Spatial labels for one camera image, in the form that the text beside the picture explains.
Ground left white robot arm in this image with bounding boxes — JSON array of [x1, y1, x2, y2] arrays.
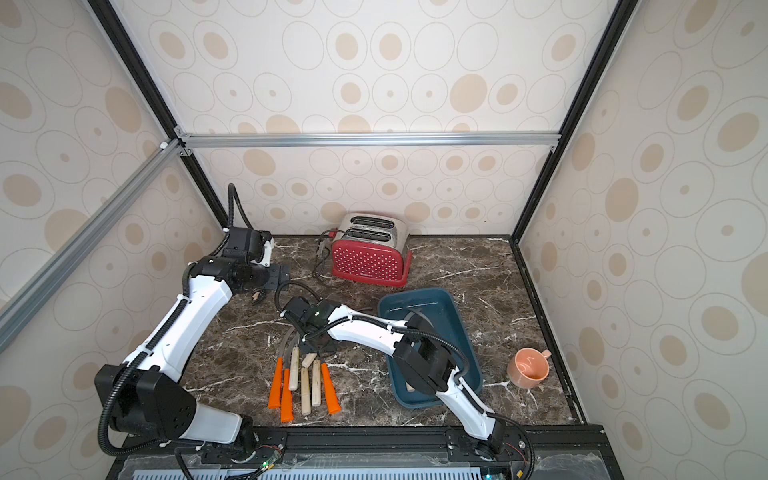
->
[[94, 184, 279, 461]]

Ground orange handle sickle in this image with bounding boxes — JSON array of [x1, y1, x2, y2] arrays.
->
[[321, 363, 342, 415], [268, 327, 295, 409], [280, 334, 295, 423]]

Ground aluminium frame rail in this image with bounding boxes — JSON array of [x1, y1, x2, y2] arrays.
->
[[181, 131, 561, 148], [1, 139, 181, 350]]

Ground orange plastic cup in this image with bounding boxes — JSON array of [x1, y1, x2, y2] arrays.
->
[[507, 348, 551, 390]]

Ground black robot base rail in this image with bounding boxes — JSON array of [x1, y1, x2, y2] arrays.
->
[[107, 425, 623, 479]]

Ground red dotted toaster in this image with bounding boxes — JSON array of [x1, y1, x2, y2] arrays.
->
[[331, 212, 412, 287]]

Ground wooden handle sickle diagonal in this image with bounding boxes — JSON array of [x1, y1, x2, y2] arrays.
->
[[301, 353, 317, 368]]

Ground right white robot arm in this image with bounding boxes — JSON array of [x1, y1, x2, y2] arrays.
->
[[278, 296, 536, 479]]

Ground aluminium frame rail left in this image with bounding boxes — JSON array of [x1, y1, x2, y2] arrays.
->
[[1, 139, 181, 350]]

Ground teal plastic storage box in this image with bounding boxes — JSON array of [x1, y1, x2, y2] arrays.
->
[[377, 286, 484, 410]]

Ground black toaster power cable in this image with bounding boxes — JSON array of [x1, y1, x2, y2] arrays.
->
[[311, 227, 340, 283]]

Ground aluminium frame rail back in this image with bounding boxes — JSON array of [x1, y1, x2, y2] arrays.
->
[[181, 131, 561, 148]]

